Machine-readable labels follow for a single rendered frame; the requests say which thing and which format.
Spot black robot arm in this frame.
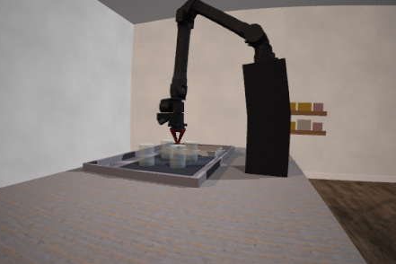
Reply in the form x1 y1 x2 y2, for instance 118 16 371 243
157 0 278 125

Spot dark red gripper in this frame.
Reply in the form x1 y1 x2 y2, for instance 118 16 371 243
168 112 188 144

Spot white cylinder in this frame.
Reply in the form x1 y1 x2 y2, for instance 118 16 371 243
161 139 174 159
170 145 186 168
139 143 154 166
184 141 198 162

